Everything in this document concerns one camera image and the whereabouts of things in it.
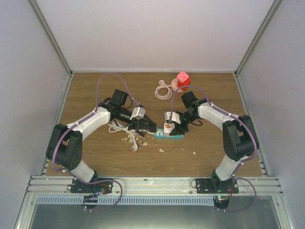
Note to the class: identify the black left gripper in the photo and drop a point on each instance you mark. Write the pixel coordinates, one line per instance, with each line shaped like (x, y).
(137, 122)

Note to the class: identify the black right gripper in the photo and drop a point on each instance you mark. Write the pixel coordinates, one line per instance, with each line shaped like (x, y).
(179, 130)

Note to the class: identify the white cube adapter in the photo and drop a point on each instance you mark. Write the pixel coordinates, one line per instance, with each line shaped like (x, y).
(167, 128)

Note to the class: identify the teal power strip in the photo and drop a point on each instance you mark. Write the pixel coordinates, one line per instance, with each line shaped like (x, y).
(160, 134)

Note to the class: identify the pink round power socket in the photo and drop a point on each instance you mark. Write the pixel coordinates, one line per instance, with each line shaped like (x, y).
(175, 84)

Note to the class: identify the red cube socket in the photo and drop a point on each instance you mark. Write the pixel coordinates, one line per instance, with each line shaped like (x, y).
(183, 88)

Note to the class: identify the pink square plug adapter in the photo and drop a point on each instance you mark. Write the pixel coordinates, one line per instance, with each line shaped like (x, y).
(182, 77)

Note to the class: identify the black charger with thin cable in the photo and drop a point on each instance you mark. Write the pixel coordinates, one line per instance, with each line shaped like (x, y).
(140, 135)

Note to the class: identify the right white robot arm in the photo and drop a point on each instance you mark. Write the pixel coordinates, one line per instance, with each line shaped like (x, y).
(240, 141)

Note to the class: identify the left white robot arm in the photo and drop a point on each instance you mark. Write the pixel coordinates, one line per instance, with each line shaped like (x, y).
(65, 145)

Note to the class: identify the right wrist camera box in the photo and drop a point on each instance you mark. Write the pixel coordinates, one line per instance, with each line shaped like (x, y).
(172, 117)

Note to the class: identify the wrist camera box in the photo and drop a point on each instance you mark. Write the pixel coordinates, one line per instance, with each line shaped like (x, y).
(137, 113)
(172, 117)

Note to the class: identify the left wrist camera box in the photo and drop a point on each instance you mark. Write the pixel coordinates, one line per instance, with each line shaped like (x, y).
(137, 113)

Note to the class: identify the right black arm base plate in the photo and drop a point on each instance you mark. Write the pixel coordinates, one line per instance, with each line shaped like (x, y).
(214, 186)

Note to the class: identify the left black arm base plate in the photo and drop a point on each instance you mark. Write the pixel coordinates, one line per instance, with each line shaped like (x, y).
(102, 187)

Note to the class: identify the aluminium rail frame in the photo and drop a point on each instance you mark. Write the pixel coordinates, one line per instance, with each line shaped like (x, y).
(157, 186)

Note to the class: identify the grey slotted cable duct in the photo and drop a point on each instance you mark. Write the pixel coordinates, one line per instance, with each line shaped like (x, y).
(128, 200)

